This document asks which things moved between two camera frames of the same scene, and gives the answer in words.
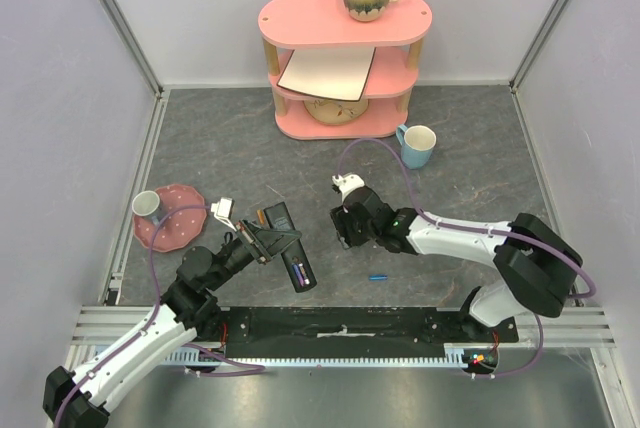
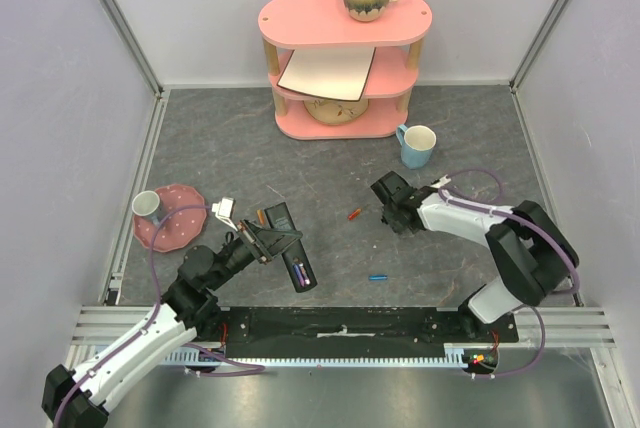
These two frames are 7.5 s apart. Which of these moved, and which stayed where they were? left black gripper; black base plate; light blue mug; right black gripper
Moved: right black gripper
Stayed: light blue mug; black base plate; left black gripper
